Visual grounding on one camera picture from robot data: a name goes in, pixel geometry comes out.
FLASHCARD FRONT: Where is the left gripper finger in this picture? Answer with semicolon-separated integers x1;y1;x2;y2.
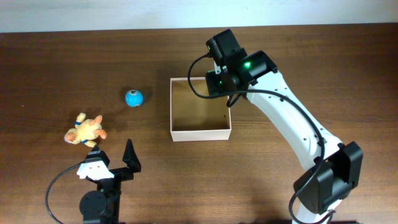
122;139;141;172
85;145;110;167

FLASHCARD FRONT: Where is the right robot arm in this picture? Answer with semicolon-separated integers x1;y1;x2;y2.
206;29;363;223

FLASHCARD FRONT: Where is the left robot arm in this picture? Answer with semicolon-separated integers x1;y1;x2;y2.
76;139;141;224

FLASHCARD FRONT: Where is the yellow plush toy animal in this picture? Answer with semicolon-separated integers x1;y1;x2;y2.
64;113;107;147

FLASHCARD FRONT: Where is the blue toy ball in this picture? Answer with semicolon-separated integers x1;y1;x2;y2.
124;90;144;107

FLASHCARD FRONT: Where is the white cardboard box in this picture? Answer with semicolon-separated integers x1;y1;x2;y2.
170;78;232;142

